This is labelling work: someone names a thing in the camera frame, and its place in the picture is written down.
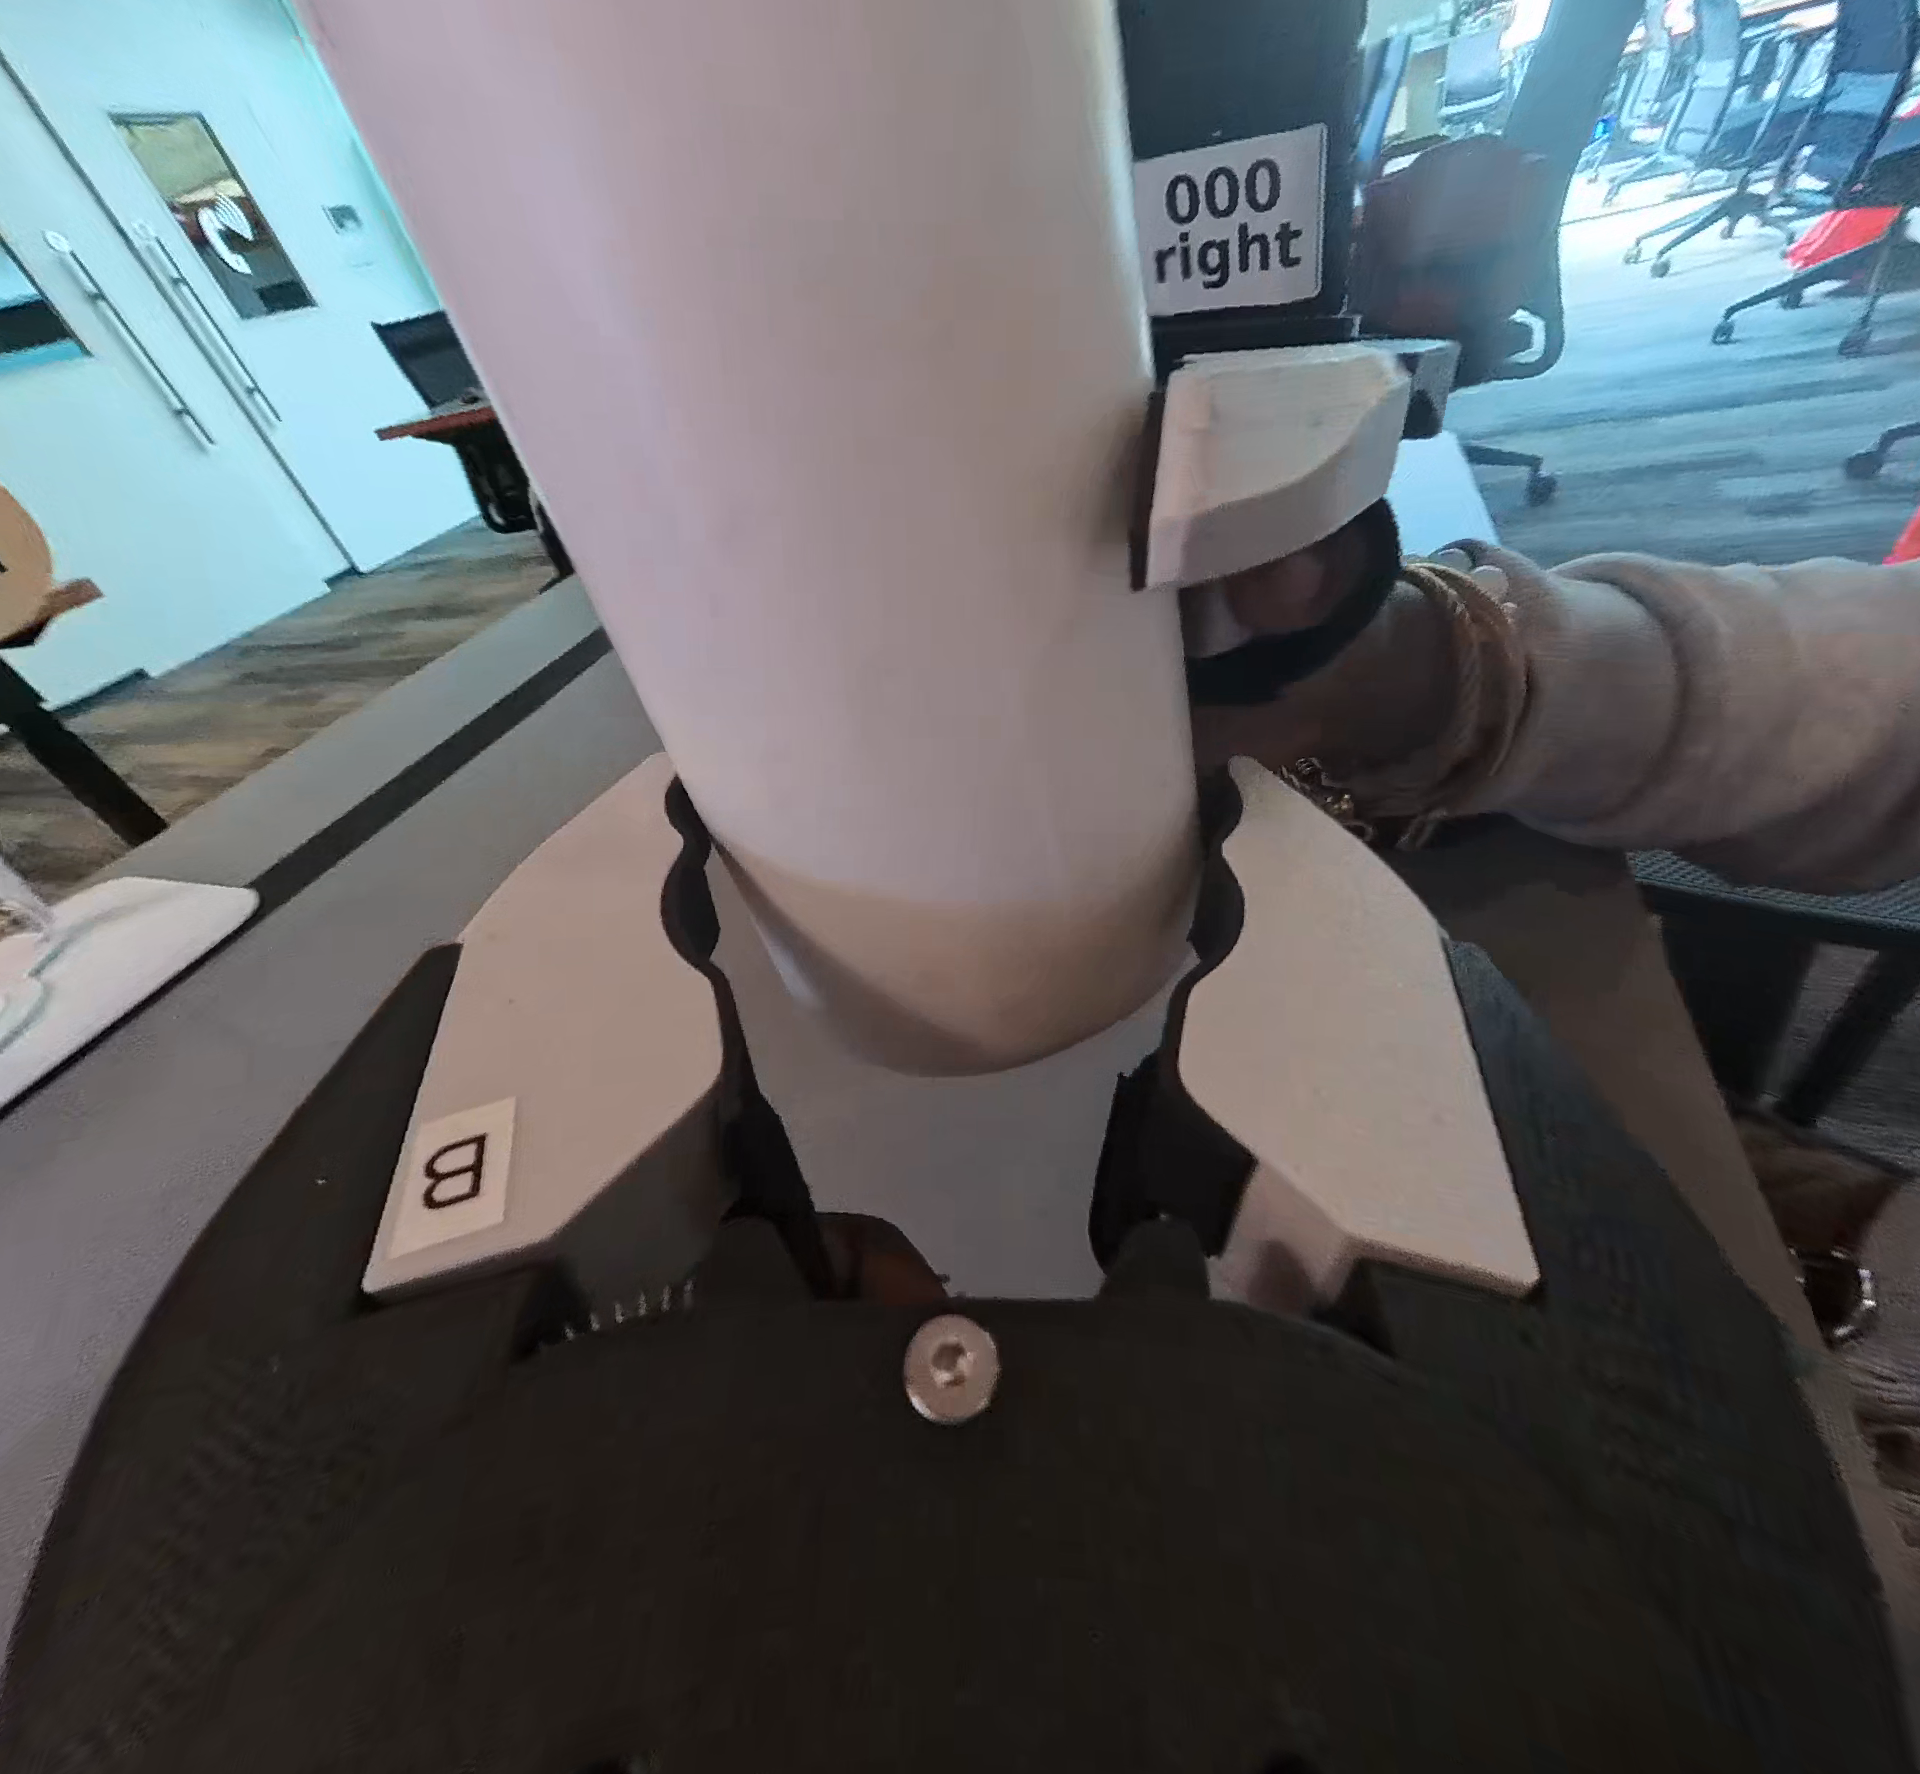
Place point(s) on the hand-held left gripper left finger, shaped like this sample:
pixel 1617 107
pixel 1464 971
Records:
pixel 571 1069

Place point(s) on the person's right hand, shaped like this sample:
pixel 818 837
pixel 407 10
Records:
pixel 1382 724

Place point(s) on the white bottle black cap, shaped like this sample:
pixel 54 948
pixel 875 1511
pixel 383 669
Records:
pixel 752 379

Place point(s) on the neighbouring grey desk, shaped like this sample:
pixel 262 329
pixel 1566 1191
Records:
pixel 376 738

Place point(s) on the white door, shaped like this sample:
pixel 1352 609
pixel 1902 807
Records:
pixel 166 379

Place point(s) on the person's right forearm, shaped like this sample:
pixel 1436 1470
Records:
pixel 1696 738

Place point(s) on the small wooden table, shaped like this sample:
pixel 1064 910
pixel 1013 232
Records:
pixel 436 423

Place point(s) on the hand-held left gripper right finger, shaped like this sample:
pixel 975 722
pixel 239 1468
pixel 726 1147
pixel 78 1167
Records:
pixel 1350 1069

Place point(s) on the orange traffic cone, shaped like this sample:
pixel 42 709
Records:
pixel 1906 536

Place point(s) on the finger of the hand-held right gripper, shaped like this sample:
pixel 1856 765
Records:
pixel 1275 455

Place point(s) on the black office chair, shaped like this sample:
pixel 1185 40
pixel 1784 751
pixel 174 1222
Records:
pixel 1769 934
pixel 1575 79
pixel 1846 79

